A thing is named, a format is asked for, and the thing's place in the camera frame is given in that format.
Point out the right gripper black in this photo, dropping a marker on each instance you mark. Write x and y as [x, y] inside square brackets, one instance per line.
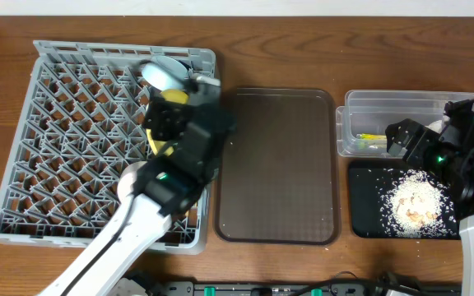
[424, 139]

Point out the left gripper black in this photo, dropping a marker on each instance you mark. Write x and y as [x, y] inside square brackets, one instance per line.
[157, 115]

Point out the yellow-green plate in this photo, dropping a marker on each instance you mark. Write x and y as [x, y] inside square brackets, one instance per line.
[171, 95]

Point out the light blue saucer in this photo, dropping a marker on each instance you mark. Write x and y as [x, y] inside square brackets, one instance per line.
[165, 73]

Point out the green snack wrapper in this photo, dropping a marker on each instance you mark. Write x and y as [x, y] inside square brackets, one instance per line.
[371, 137]

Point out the white bowl with food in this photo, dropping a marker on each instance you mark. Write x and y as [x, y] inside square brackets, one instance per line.
[127, 179]

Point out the white tissue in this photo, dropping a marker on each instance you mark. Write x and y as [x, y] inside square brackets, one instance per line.
[438, 126]

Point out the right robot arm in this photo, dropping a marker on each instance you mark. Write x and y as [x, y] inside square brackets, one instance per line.
[458, 177]

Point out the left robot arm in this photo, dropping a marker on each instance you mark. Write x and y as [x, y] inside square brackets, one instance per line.
[152, 192]

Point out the spilled rice food waste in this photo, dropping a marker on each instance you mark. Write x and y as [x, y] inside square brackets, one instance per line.
[408, 203]

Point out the black plastic waste tray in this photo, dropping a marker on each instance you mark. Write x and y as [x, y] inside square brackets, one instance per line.
[359, 203]

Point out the clear plastic bin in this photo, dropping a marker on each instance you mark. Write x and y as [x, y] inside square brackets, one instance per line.
[371, 111]

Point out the grey plastic dish rack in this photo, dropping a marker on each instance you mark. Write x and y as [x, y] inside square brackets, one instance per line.
[80, 128]

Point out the brown plastic serving tray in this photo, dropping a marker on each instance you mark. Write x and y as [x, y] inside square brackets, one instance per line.
[278, 180]

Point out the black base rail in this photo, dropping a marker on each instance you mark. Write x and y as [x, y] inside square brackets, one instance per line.
[344, 283]

